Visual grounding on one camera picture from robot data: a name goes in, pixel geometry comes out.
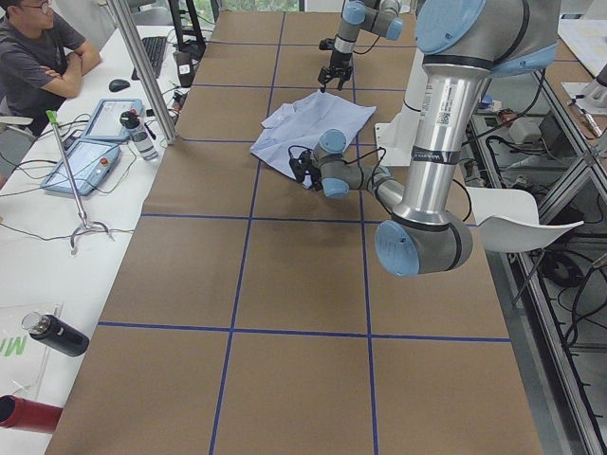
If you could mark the brown paper table cover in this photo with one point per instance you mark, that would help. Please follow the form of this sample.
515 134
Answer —
251 316

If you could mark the grey aluminium frame post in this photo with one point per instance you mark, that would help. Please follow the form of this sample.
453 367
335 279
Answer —
129 32

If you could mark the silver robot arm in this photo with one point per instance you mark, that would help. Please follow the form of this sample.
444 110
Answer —
380 18
463 43

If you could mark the seated person grey shirt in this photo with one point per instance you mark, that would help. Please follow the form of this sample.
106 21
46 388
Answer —
43 60

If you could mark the near teach pendant tablet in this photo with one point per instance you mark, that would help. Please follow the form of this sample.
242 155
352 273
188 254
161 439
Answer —
90 162

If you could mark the white plastic chair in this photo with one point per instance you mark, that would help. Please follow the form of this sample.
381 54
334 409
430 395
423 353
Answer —
509 221

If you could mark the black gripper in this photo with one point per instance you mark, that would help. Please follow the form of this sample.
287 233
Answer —
308 178
340 63

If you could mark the black computer mouse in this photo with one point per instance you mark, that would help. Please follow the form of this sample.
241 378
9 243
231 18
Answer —
117 85

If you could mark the far teach pendant tablet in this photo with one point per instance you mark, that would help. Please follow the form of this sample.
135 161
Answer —
104 124

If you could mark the clear water bottle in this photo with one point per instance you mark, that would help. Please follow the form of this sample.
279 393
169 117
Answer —
138 134

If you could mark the blue striped button shirt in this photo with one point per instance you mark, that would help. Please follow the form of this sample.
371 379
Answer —
302 124

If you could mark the black thermos bottle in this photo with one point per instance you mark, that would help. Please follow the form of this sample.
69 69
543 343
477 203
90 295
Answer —
55 334

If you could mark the metal reacher grabber tool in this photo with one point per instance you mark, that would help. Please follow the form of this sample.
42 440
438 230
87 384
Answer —
86 226

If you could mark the black keyboard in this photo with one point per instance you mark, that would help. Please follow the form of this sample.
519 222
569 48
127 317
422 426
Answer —
155 48

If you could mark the red bottle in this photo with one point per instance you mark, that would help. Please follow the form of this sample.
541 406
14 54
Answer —
23 414

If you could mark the teach pendant tablet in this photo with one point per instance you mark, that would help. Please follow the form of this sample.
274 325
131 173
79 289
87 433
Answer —
90 162
104 124

